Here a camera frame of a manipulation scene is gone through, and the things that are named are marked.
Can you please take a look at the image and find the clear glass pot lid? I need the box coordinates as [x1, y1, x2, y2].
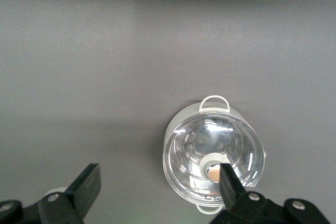
[162, 115, 265, 207]

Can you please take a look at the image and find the grey-green cooking pot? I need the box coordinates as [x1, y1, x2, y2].
[162, 94, 268, 216]

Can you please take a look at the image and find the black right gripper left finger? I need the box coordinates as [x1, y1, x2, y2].
[38, 163, 102, 224]

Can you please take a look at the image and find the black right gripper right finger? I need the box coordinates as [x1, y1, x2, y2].
[209, 163, 289, 224]

